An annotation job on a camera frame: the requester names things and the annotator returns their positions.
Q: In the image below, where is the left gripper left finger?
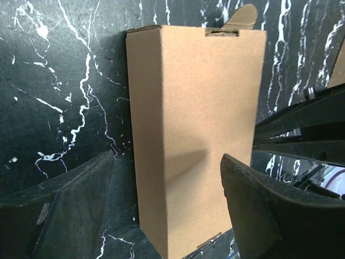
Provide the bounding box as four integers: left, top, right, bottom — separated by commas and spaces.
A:
1, 151, 114, 258

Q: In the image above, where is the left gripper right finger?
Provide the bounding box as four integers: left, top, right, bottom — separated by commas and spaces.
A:
220, 154, 344, 258

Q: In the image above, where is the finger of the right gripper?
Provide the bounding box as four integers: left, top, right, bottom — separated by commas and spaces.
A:
253, 140, 344, 166
254, 87, 344, 138

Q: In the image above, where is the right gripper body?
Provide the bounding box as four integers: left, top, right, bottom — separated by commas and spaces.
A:
289, 165, 344, 200

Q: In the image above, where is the cardboard box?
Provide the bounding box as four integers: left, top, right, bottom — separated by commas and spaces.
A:
126, 4, 267, 258

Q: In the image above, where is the stack of flat cardboard boxes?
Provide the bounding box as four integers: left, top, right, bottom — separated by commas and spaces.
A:
327, 40, 345, 88

